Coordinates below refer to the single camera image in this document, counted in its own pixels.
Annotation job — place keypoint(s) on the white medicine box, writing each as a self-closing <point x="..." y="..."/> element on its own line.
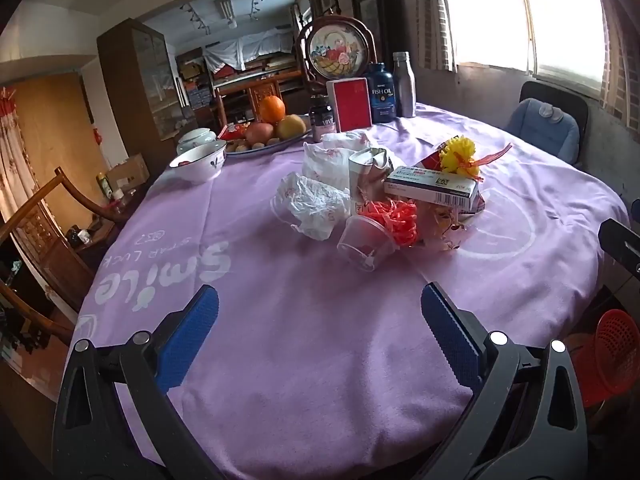
<point x="433" y="187"/>

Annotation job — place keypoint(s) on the red plastic ribbon bundle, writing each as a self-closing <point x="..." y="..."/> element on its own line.
<point x="399" y="218"/>

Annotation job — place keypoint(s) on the purple tablecloth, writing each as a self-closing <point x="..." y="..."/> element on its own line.
<point x="316" y="369"/>

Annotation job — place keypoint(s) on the white floral bowl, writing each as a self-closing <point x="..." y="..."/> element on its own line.
<point x="200" y="164"/>

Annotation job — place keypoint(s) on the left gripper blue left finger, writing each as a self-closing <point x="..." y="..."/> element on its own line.
<point x="181" y="335"/>

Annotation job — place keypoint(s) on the black chair with blue cushion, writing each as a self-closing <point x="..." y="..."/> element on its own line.
<point x="551" y="119"/>

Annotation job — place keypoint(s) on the dark supplement jar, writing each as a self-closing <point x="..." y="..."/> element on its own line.
<point x="321" y="117"/>

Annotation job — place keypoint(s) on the round framed fruit picture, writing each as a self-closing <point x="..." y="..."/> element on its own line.
<point x="334" y="47"/>

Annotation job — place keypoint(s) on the yellow pear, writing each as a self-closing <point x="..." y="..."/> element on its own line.
<point x="290" y="126"/>

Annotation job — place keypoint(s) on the wooden armchair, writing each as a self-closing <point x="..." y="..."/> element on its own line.
<point x="59" y="270"/>

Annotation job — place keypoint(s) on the blue fish oil bottle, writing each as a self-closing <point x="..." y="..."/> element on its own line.
<point x="381" y="93"/>

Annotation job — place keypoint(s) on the clear plastic cup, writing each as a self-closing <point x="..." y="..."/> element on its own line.
<point x="365" y="243"/>

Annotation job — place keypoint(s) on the yellow foam net flower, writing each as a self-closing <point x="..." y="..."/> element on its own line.
<point x="457" y="156"/>

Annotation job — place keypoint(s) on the wooden glass cabinet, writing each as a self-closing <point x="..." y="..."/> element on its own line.
<point x="149" y="111"/>

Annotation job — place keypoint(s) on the red white snack wrapper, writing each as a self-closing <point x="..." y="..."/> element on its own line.
<point x="431" y="162"/>

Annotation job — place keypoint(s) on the cardboard box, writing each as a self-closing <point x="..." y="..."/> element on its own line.
<point x="131" y="173"/>

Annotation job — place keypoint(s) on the blue fruit plate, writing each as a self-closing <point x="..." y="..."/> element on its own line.
<point x="238" y="148"/>

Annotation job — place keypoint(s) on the silver metal bottle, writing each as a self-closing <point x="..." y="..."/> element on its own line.
<point x="405" y="84"/>

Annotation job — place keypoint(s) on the red box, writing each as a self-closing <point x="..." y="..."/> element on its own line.
<point x="349" y="99"/>

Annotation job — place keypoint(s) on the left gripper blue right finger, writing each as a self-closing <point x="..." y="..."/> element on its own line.
<point x="455" y="338"/>

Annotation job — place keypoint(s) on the red plastic waste basket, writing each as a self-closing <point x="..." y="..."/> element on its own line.
<point x="607" y="365"/>

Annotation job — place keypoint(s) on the red apple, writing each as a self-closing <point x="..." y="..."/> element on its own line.
<point x="258" y="133"/>

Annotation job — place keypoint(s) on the white floral plastic bag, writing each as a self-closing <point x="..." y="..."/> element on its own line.
<point x="327" y="161"/>

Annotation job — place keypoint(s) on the orange fruit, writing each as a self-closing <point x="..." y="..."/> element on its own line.
<point x="271" y="109"/>

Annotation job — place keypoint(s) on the white lidded porcelain pot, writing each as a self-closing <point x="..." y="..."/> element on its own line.
<point x="195" y="138"/>

